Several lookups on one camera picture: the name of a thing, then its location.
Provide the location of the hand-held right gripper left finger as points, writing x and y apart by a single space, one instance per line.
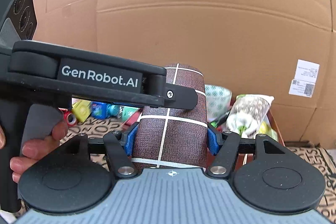
131 140

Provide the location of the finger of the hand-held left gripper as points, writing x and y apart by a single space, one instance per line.
181 98

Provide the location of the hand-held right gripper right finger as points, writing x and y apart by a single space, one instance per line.
214 140

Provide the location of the brown striped case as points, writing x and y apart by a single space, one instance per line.
181 134

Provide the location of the clear green-patterned tape roll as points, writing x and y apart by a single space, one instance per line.
218 98

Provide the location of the clear bag of seeds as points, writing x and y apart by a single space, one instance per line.
249 111

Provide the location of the person's left hand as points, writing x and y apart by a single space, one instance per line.
39 148

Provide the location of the green label water bottle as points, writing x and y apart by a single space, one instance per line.
123 111

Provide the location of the blue mint box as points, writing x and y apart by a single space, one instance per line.
98 109

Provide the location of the small red tape roll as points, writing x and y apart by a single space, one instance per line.
68 117

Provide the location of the yellow box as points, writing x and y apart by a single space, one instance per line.
81 111

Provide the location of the brown cardboard sheet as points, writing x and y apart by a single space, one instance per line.
210 16

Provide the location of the lettered beige mat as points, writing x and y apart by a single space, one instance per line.
309 161

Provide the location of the white shipping label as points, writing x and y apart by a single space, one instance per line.
304 79

